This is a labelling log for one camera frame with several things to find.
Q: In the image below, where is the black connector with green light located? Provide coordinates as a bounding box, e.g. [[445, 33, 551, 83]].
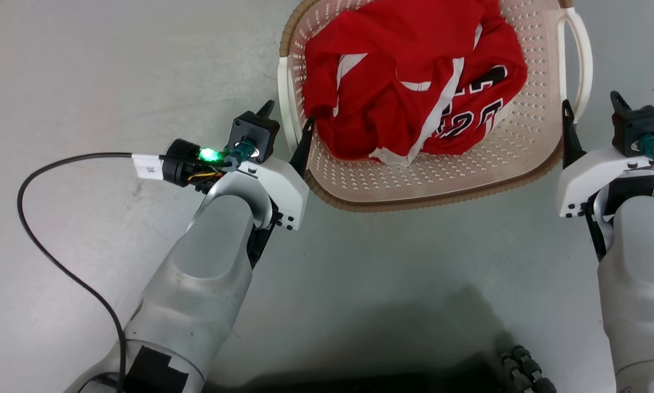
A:
[[161, 139, 236, 190]]

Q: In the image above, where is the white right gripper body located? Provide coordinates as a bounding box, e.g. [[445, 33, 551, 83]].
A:
[[555, 146, 642, 218]]

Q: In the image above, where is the thin black cable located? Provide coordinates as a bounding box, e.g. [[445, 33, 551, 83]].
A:
[[17, 152, 136, 393]]

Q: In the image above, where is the beige perforated plastic laundry basket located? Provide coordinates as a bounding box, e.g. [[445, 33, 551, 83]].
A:
[[278, 0, 594, 213]]

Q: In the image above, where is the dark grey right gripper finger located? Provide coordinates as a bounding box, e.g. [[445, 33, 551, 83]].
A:
[[561, 99, 587, 169], [610, 91, 631, 116]]

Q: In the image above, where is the white cable label tag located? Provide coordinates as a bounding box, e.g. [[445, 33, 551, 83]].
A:
[[131, 153, 164, 181]]

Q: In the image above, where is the black ribbed cable conduit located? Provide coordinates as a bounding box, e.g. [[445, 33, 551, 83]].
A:
[[500, 344, 557, 393]]

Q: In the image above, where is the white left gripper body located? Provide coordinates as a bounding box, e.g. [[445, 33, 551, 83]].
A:
[[226, 156, 310, 231]]

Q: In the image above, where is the red white sports jersey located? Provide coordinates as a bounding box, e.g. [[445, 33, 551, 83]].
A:
[[303, 0, 529, 166]]

